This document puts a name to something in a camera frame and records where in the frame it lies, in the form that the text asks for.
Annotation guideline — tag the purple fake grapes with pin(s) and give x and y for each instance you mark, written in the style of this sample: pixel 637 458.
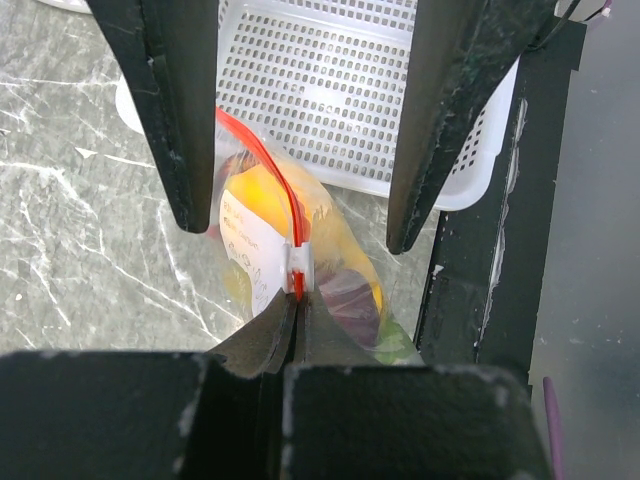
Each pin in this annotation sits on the purple fake grapes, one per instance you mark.
pixel 350 300

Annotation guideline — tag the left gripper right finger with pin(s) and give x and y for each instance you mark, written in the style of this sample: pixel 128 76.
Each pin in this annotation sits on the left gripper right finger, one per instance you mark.
pixel 460 52

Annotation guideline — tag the yellow fake lemon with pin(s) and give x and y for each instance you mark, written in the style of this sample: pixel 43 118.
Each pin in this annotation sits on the yellow fake lemon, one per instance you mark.
pixel 261 192

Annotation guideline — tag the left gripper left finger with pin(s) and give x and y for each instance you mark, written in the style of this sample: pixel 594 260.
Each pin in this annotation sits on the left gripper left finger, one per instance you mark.
pixel 167 51

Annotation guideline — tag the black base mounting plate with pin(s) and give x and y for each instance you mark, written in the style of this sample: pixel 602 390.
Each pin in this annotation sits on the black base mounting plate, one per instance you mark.
pixel 481 298

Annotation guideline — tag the clear zip top bag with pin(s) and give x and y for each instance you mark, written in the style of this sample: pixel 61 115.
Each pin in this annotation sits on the clear zip top bag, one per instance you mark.
pixel 238 148

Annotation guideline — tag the green fake lettuce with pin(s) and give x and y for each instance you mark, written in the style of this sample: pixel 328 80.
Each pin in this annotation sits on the green fake lettuce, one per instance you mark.
pixel 395 347

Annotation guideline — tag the yellow fake banana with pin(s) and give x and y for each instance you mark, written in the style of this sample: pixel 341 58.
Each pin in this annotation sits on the yellow fake banana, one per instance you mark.
pixel 259 250

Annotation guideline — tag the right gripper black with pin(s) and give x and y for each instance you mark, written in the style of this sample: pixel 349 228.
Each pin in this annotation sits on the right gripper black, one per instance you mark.
pixel 334 414

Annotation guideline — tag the white perforated rectangular basket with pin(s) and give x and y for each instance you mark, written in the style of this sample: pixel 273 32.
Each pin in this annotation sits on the white perforated rectangular basket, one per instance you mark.
pixel 326 78

